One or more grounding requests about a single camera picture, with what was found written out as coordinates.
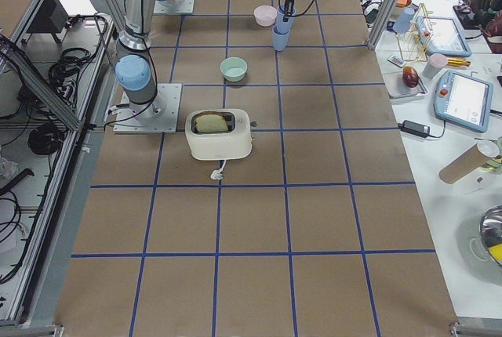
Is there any tablet in blue case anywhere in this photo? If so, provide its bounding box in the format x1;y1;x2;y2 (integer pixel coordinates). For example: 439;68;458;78
433;71;493;132

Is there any toaster power cord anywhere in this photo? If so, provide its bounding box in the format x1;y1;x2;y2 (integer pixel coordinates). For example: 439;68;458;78
210;158;227;181

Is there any metal tray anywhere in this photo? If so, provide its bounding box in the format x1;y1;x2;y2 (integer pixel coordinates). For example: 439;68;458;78
383;71;428;100

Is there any cardboard tube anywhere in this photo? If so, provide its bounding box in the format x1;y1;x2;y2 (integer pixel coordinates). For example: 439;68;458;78
438;140;500;184

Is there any pale cup on table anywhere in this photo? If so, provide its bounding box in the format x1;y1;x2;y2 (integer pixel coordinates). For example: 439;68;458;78
421;53;448;79

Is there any blue cup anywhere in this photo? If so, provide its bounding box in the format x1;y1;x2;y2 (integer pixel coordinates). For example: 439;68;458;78
275;5;296;34
272;25;290;52

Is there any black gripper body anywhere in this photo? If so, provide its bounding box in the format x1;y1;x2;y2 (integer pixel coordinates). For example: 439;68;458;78
283;0;295;14

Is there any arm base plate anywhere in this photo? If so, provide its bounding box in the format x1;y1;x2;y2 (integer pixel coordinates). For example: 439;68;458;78
113;83;182;134
154;0;195;15

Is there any pink bowl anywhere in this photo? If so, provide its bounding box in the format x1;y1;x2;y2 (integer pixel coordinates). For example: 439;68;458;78
253;5;278;27

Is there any mint green bowl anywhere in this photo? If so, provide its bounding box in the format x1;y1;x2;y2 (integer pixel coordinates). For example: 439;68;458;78
220;56;248;82

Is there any black power adapter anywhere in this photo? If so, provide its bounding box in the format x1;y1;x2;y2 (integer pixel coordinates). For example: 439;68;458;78
398;120;430;138

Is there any gold wire rack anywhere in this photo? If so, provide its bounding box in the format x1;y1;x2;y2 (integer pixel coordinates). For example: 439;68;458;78
396;3;428;62

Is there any red apple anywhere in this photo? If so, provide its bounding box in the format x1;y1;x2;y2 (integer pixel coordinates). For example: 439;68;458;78
402;66;420;88

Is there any toast slice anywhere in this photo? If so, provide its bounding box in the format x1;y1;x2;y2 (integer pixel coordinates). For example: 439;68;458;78
195;112;228;133

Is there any cream white toaster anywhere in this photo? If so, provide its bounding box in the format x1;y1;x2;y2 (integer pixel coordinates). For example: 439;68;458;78
185;108;252;161

